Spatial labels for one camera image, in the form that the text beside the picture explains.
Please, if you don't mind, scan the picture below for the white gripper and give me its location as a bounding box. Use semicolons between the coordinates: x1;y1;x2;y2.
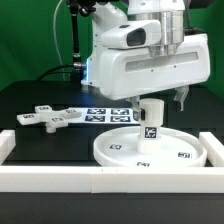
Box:
99;34;210;121

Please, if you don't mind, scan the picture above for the white round table top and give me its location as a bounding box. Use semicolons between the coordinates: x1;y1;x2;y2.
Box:
93;126;207;168

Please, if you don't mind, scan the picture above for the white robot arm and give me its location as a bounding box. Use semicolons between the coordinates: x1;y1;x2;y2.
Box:
82;0;210;114

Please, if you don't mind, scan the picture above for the paper sheet with markers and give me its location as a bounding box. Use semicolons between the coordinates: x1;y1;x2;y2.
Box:
68;108;137;125

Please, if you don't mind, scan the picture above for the white cross table base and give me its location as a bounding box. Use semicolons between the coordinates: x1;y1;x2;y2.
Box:
17;105;82;133

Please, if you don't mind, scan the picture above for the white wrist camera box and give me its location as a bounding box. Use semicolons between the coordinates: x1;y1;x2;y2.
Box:
101;20;162;49

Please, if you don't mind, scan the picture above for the black cable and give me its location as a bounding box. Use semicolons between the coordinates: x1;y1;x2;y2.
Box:
36;64;84;82

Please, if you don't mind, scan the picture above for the black camera pole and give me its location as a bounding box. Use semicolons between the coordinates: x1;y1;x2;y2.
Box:
66;0;96;83

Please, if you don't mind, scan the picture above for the white cable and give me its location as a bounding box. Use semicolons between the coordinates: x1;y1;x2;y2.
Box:
52;0;67;81

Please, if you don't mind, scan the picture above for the white fence rail frame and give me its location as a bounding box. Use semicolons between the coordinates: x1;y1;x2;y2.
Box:
0;130;224;193

